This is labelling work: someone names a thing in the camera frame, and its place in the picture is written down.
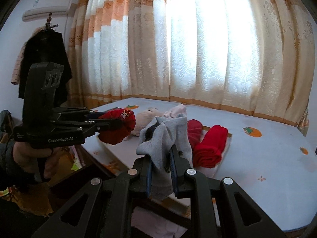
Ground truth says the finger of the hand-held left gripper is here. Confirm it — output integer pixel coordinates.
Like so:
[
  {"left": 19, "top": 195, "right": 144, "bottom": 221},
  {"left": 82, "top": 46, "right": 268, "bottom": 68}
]
[
  {"left": 58, "top": 118, "right": 124, "bottom": 132},
  {"left": 53, "top": 107, "right": 117, "bottom": 120}
]

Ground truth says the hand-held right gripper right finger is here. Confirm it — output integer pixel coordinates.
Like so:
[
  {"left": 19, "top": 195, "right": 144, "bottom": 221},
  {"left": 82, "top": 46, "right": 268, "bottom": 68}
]
[{"left": 170, "top": 145, "right": 289, "bottom": 238}]

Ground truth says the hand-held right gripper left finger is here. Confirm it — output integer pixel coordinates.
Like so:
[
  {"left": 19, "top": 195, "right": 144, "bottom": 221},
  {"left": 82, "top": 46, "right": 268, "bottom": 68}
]
[{"left": 32, "top": 155, "right": 153, "bottom": 238}]

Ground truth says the red sock roll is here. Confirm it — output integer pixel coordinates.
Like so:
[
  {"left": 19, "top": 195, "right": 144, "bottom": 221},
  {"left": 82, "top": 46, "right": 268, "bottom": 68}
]
[{"left": 97, "top": 108, "right": 137, "bottom": 146}]

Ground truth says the grey sock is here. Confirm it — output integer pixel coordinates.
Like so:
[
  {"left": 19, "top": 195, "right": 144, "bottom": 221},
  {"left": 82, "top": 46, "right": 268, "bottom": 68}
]
[{"left": 136, "top": 115, "right": 193, "bottom": 200}]

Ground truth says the red underwear striped waistband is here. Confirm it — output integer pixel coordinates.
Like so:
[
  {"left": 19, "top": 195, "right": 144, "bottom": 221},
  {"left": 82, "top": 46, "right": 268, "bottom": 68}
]
[{"left": 187, "top": 119, "right": 203, "bottom": 147}]

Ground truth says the bright red underwear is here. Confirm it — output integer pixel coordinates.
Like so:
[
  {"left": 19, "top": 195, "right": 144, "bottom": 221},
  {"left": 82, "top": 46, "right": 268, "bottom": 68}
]
[{"left": 192, "top": 125, "right": 229, "bottom": 169}]

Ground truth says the beige dotted sock roll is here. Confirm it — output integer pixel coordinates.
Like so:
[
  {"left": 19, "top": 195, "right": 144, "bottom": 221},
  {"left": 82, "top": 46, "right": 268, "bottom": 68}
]
[{"left": 135, "top": 107, "right": 165, "bottom": 137}]

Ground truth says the cream sock roll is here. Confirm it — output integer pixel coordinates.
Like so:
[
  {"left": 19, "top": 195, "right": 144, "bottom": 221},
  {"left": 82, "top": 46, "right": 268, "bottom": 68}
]
[{"left": 163, "top": 104, "right": 188, "bottom": 120}]

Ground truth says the shallow cardboard tray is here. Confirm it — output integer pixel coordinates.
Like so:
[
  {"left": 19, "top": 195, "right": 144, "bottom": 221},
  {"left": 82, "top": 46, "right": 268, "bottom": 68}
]
[{"left": 99, "top": 114, "right": 234, "bottom": 204}]

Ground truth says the person's left forearm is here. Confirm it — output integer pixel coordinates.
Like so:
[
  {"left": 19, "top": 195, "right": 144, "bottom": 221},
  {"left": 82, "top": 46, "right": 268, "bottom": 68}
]
[{"left": 0, "top": 139, "right": 28, "bottom": 192}]

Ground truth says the person's left hand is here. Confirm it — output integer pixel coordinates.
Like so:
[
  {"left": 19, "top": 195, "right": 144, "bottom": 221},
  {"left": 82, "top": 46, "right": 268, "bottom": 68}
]
[{"left": 12, "top": 142, "right": 61, "bottom": 182}]

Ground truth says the pink trimmed bedding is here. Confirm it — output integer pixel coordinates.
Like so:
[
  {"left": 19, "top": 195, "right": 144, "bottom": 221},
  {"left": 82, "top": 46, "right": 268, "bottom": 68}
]
[{"left": 69, "top": 144, "right": 85, "bottom": 167}]

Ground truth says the dark wooden desk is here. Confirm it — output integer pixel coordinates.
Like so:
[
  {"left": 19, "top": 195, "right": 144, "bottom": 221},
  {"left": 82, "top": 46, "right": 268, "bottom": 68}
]
[{"left": 50, "top": 142, "right": 317, "bottom": 238}]

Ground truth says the pale striped hanging garment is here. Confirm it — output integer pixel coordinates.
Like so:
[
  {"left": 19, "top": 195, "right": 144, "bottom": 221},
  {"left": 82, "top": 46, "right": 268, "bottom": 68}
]
[{"left": 11, "top": 41, "right": 28, "bottom": 85}]

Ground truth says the black hanging garment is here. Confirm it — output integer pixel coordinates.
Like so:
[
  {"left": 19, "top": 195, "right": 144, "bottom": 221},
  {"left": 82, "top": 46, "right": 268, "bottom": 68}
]
[{"left": 18, "top": 31, "right": 73, "bottom": 107}]

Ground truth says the dark metal coat hook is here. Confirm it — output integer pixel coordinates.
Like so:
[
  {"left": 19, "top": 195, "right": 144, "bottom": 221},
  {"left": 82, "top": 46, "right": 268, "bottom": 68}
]
[{"left": 41, "top": 12, "right": 59, "bottom": 33}]

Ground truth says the fruit printed white tablecloth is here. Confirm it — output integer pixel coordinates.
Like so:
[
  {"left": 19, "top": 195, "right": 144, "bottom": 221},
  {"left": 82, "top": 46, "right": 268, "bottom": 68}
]
[{"left": 81, "top": 97, "right": 317, "bottom": 231}]

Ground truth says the person's dark clothing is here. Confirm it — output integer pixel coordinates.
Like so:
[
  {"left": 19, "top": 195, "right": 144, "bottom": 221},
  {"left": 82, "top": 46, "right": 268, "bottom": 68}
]
[{"left": 0, "top": 193, "right": 65, "bottom": 238}]

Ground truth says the orange cream patterned curtain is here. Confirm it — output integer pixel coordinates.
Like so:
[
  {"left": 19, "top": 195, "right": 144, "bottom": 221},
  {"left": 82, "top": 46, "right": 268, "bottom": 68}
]
[{"left": 67, "top": 0, "right": 317, "bottom": 137}]

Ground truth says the white wall air conditioner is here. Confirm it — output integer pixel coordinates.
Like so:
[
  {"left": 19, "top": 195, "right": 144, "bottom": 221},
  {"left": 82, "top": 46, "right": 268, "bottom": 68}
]
[{"left": 22, "top": 0, "right": 73, "bottom": 22}]

